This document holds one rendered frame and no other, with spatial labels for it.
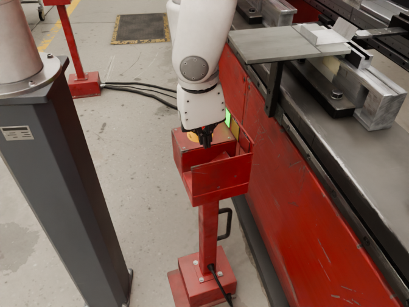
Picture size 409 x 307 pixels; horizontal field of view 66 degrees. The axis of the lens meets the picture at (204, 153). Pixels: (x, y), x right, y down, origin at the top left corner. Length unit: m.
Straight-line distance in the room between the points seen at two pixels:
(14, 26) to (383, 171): 0.75
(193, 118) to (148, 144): 1.42
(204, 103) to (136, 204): 1.15
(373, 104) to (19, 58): 0.74
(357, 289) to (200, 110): 0.49
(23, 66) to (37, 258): 1.13
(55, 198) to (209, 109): 0.46
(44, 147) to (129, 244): 0.92
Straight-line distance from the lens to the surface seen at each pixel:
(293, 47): 0.84
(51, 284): 1.61
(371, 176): 0.70
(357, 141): 0.78
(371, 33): 0.98
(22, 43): 0.72
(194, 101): 0.66
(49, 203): 0.92
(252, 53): 0.79
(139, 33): 3.69
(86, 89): 2.65
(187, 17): 0.50
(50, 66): 0.78
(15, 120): 0.76
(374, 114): 0.80
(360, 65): 0.86
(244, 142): 0.80
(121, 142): 2.14
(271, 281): 1.45
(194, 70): 0.52
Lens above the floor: 1.32
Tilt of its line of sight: 42 degrees down
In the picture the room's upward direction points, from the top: straight up
